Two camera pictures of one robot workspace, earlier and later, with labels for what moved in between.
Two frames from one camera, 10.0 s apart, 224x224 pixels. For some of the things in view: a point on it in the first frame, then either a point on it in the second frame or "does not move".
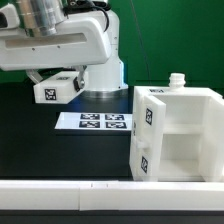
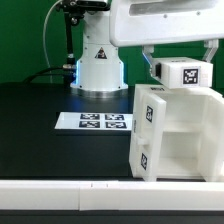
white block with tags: [56, 88] -> [182, 72]
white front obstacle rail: [110, 195] does not move
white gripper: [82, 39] -> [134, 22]
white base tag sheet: [94, 121] does not move
